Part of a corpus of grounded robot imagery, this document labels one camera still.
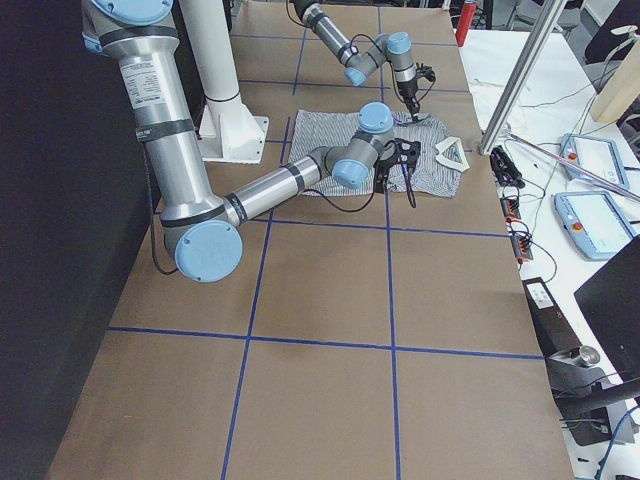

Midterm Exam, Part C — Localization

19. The white mounting pillar with base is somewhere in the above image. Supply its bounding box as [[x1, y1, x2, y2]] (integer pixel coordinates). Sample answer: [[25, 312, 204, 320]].
[[180, 0, 269, 164]]

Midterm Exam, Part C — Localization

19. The red cylinder bottle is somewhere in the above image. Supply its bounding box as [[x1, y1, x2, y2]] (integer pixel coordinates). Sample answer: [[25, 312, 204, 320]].
[[455, 0, 477, 47]]

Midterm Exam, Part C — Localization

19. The lower blue teach pendant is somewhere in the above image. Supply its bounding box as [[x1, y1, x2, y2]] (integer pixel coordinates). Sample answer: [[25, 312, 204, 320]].
[[553, 190, 637, 261]]

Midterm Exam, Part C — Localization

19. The beige wooden board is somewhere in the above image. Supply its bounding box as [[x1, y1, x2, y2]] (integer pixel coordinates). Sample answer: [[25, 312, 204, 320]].
[[590, 35, 640, 123]]

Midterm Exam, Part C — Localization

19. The aluminium frame post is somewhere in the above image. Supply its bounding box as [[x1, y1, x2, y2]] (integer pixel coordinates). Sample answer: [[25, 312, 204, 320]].
[[479, 0, 567, 155]]

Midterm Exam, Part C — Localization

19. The black clamp tool on table edge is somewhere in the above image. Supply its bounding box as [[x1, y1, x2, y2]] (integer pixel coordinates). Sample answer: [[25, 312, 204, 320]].
[[489, 146, 526, 189]]

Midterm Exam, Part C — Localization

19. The orange black connector block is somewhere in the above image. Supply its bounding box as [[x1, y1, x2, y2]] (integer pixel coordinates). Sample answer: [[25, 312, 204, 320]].
[[499, 196, 522, 223], [510, 231, 533, 265]]

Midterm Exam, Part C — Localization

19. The black stand with metal knob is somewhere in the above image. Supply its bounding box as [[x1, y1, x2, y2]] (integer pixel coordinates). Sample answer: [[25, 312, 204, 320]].
[[545, 346, 639, 446]]

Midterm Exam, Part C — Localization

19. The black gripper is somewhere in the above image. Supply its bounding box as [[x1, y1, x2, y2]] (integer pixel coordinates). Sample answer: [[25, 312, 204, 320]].
[[397, 77, 420, 122], [373, 144, 404, 194]]

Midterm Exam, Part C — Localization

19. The black monitor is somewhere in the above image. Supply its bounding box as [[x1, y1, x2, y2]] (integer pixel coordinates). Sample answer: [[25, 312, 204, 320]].
[[574, 238, 640, 380]]

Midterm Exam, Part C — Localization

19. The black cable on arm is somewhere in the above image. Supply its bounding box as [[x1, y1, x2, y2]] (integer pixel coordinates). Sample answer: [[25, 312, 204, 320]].
[[284, 0, 401, 101]]

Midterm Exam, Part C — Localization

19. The blue white striped polo shirt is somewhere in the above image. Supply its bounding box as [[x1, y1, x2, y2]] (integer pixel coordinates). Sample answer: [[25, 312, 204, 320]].
[[289, 110, 466, 198]]

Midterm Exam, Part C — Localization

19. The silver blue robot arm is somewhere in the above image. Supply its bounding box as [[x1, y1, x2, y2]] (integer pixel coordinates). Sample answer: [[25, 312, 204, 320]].
[[81, 1, 397, 282], [294, 1, 436, 123]]

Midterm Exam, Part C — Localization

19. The blue teach pendant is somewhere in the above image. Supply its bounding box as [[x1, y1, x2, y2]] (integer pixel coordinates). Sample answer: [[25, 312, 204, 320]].
[[561, 134, 629, 189], [553, 190, 637, 261]]

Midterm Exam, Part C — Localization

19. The black box with white label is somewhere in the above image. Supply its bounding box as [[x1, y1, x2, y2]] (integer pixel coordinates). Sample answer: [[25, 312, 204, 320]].
[[522, 277, 582, 357]]

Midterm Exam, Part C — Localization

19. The upper blue teach pendant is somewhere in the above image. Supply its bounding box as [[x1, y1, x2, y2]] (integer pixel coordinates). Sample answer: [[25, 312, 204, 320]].
[[561, 134, 629, 189]]

